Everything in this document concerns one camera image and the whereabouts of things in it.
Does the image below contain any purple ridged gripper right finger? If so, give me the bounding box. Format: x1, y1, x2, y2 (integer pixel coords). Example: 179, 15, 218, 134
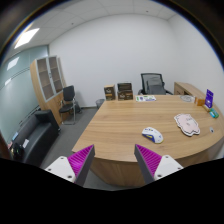
134, 144, 182, 184

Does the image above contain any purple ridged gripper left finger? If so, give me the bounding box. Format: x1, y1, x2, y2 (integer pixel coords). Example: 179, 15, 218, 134
46, 145, 95, 186

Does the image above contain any white and blue computer mouse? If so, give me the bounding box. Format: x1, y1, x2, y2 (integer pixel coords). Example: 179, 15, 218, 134
142, 127, 163, 144

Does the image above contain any wooden office desk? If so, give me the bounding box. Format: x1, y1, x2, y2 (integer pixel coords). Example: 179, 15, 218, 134
73, 95, 224, 186

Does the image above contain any black leather sofa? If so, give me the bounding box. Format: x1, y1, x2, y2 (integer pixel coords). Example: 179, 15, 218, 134
13, 110, 60, 167

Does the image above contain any black visitor chair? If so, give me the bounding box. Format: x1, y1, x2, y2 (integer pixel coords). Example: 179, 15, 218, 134
59, 85, 82, 116

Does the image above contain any white green leaflet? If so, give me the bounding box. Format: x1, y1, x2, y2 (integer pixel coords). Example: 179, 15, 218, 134
136, 95, 156, 102

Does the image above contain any grey waste bin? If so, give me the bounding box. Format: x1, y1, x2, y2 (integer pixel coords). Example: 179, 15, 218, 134
96, 99, 105, 109

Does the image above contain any round white coaster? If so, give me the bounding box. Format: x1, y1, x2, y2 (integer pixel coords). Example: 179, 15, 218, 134
180, 95, 195, 102

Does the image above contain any small orange wooden block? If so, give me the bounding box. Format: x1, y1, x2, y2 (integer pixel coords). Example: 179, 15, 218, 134
195, 97, 205, 106

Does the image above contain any right dark cardboard box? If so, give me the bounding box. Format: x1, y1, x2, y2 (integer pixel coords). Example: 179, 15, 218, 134
117, 83, 133, 100

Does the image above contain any green small box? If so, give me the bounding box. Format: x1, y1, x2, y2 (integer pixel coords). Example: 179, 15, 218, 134
209, 108, 219, 118

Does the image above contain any left brown cardboard box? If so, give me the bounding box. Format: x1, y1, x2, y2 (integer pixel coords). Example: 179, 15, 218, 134
104, 85, 116, 100

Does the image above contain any low wooden side cabinet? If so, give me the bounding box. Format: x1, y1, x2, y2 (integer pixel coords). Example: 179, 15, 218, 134
174, 82, 205, 99

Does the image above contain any black mesh office chair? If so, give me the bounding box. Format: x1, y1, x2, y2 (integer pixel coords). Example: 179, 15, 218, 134
138, 73, 171, 95

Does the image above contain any wooden glass-door bookcase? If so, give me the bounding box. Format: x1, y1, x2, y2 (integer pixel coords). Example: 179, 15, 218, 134
30, 56, 65, 124

